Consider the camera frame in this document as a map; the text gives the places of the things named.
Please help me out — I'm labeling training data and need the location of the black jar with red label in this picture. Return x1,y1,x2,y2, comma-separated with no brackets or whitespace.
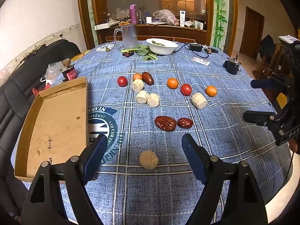
61,58,78,82

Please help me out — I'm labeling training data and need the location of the white label card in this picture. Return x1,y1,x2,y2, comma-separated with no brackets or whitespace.
192,57,210,65

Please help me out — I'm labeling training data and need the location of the blue plaid tablecloth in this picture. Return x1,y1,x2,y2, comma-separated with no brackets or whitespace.
14,41,293,225

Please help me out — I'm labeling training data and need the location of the flat white box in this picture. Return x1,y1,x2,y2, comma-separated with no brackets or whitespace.
94,23,120,30

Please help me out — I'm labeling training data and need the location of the glass mug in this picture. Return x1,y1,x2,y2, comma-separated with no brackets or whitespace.
114,25,139,50

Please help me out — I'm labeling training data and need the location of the pink plastic bag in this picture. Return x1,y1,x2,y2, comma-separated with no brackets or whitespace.
153,9,180,26

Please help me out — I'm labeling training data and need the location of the small black device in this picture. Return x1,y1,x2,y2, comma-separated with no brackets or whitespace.
223,55,242,75

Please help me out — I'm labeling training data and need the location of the dark jacket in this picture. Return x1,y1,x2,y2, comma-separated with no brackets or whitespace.
259,35,276,61

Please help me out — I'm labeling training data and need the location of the purple bottle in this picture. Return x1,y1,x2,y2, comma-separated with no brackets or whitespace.
130,4,137,25

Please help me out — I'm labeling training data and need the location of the clear plastic bag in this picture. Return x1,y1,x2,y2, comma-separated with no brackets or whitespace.
44,62,65,85

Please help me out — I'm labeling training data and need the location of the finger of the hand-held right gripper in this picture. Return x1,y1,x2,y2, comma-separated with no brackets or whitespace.
250,73,291,92
243,111,282,128

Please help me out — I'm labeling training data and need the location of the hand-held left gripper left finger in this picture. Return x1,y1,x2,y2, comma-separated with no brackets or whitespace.
21,133,108,225

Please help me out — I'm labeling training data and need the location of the black leather sofa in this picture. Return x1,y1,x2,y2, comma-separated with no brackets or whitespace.
0,40,81,218

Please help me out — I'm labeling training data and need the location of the large wrinkled red date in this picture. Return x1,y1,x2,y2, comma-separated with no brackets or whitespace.
154,115,178,132

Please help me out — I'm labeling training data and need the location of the smooth dark red date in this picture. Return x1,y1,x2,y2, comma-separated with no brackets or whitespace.
142,72,154,86

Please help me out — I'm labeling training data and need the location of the black power adapter with cable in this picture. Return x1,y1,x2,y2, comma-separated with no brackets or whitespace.
173,44,210,59

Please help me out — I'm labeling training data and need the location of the small wrinkled red date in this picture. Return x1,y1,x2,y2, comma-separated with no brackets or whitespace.
177,118,194,129

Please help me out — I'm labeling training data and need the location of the brown cardboard tray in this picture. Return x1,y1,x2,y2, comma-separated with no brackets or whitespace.
14,76,91,184

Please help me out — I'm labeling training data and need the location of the wooden chair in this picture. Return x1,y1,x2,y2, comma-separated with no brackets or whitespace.
252,44,283,81

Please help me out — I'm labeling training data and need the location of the wooden door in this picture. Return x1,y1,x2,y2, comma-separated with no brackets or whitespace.
239,7,265,59

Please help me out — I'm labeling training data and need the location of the white bowl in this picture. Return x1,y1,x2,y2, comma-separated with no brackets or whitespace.
146,38,179,55

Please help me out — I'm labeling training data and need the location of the green leafy vegetable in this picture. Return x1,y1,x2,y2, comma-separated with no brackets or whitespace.
121,45,157,61

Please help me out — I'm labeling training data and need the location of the wooden cabinet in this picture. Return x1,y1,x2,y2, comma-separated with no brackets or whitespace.
77,0,238,51

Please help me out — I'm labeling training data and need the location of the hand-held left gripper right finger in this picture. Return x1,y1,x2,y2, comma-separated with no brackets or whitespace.
181,133,269,225

